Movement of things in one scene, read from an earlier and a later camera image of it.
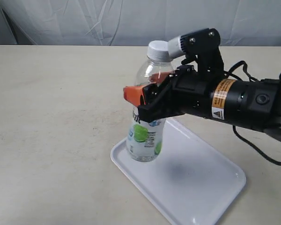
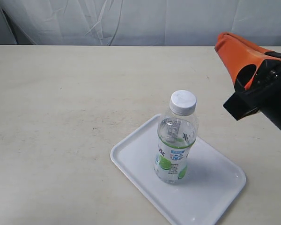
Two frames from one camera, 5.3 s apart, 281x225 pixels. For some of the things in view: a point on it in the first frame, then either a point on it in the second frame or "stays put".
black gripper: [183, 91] to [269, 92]
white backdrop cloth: [240, 23] stays put
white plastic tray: [190, 183] stays put
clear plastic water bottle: [145, 137] to [177, 133]
